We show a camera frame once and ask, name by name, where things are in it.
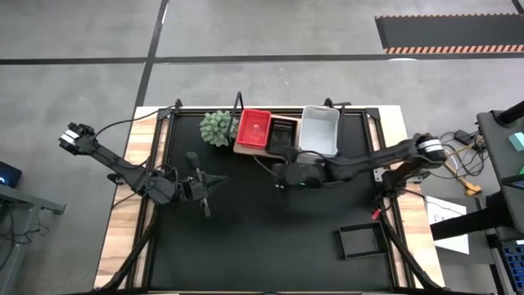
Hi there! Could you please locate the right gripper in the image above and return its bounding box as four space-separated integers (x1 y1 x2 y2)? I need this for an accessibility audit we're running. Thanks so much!
272 147 325 190

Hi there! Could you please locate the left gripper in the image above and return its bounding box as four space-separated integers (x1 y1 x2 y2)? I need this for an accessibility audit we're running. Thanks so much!
178 151 229 218

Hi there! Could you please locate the black plastic mesh basket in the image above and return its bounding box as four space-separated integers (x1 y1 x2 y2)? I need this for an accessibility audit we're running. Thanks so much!
337 220 389 261
265 115 300 156

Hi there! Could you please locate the red plastic mesh basket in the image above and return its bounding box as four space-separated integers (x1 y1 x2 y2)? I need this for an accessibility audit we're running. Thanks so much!
236 108 273 150

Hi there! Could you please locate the black-framed wooden shelf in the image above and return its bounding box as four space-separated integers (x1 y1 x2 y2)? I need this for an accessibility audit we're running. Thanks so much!
230 90 343 161

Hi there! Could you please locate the green potted artificial plant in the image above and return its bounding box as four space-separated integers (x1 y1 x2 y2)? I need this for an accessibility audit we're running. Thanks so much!
199 109 240 148

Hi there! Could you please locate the black table mat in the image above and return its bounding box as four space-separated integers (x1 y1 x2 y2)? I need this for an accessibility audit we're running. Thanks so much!
149 113 394 293

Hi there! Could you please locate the white paper sheet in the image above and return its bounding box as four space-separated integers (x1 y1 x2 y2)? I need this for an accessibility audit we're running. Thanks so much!
424 195 471 256

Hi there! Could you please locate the black power adapter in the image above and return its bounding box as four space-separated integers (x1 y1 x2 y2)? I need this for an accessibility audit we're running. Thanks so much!
454 129 477 145

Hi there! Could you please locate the black support beam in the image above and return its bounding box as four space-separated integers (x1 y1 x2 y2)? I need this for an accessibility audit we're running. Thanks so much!
429 191 517 242

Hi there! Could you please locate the grey metal desk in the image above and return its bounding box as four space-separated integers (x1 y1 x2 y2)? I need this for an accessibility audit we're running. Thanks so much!
0 183 67 295

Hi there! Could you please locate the grey operator desk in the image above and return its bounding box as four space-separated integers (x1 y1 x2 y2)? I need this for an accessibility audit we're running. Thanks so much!
476 109 524 234

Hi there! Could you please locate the black computer tower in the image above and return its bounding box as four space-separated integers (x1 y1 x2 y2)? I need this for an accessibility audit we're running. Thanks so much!
0 160 24 188

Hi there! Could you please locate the black orange-striped floor ramp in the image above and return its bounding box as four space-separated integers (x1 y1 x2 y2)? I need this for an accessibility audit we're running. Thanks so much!
375 14 524 55

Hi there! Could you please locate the black monitor pole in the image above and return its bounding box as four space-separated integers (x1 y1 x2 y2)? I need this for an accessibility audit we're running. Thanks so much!
495 99 524 126

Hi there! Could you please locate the green plastic container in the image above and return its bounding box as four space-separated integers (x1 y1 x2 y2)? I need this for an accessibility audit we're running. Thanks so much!
508 131 524 152

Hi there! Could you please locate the black computer keyboard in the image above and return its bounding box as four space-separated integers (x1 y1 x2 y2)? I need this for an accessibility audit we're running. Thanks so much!
501 239 524 284

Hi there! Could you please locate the long black arm cable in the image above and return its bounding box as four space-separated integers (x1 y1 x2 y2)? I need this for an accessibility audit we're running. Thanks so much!
94 105 176 138

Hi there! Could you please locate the black aluminium rig frame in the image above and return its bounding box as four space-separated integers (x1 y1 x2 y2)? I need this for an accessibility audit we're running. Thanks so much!
92 97 447 295

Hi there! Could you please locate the yellow cable with plug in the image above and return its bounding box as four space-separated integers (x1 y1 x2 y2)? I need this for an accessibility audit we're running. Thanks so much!
444 155 483 197

